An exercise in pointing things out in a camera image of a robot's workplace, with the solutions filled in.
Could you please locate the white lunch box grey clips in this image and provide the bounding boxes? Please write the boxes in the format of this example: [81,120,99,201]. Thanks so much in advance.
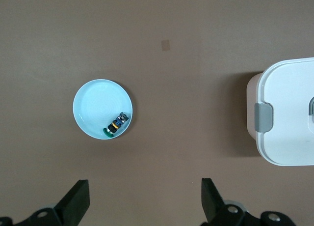
[246,56,314,167]

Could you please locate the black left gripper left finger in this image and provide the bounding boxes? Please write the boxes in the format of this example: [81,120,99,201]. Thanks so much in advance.
[0,179,91,226]

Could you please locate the light blue round plate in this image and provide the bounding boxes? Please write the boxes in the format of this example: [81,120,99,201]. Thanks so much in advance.
[72,79,134,140]

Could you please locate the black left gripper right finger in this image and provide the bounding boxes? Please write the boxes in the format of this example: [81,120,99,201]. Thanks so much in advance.
[201,178,300,226]

